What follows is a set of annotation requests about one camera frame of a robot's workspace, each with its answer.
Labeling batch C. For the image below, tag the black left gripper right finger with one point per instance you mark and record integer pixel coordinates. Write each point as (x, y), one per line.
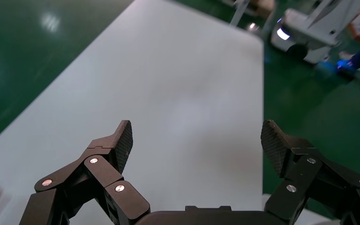
(304, 167)

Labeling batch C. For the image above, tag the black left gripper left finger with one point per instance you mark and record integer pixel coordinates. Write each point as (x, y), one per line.
(105, 170)

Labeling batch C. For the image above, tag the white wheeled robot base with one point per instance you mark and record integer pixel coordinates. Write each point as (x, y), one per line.
(310, 31)

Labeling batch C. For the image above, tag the grey metal frame leg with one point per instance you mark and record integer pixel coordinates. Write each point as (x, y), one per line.
(239, 12)

